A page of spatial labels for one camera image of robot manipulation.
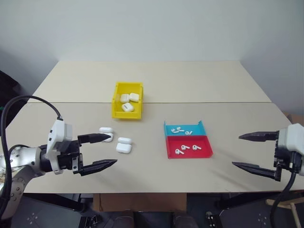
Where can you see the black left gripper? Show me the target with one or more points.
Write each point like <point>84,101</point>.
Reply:
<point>69,159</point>

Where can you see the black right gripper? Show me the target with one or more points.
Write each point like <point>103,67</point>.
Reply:
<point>281,159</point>

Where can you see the white earbud case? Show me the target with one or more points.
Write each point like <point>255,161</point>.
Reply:
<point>105,129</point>
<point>123,148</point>

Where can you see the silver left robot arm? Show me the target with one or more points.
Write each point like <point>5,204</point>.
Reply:
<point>23,159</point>

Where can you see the yellow plastic bin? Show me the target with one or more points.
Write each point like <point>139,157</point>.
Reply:
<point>116,111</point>

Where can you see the white earbud cases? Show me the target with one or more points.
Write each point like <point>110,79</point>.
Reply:
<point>127,107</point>

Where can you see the red plastic tray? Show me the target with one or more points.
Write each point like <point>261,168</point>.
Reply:
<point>204,145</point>

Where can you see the blue plastic tray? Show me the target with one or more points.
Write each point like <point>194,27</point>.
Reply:
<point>199,130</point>

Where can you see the black plate with white dots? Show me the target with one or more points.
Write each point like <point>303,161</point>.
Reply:
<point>256,218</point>
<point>47,216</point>

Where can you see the dark rounded shape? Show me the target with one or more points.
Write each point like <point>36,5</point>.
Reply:
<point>185,221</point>
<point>124,222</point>

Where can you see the small black device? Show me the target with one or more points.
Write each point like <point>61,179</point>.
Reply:
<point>212,219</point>

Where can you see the black bulky object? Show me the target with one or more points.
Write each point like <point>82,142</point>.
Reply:
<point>9,90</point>

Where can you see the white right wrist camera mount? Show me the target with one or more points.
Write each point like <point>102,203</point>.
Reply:
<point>292,137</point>

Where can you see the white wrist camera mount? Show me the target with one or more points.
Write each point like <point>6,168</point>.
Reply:
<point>57,133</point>
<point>292,137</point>

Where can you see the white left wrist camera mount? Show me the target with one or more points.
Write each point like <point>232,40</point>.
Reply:
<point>57,133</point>

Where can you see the light wooden frame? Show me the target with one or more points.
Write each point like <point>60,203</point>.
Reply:
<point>294,204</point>

